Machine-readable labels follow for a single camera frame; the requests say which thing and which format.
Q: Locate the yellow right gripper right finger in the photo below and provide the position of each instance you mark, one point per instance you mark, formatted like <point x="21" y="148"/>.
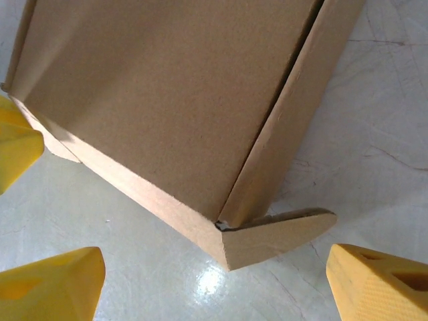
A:
<point x="378" y="287"/>

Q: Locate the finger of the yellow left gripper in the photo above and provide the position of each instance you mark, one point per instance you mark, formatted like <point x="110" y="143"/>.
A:
<point x="16" y="147"/>

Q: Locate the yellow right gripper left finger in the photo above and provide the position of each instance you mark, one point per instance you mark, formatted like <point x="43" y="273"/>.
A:
<point x="50" y="287"/>

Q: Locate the brown cardboard box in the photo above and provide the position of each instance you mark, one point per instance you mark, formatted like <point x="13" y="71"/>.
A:
<point x="167" y="100"/>

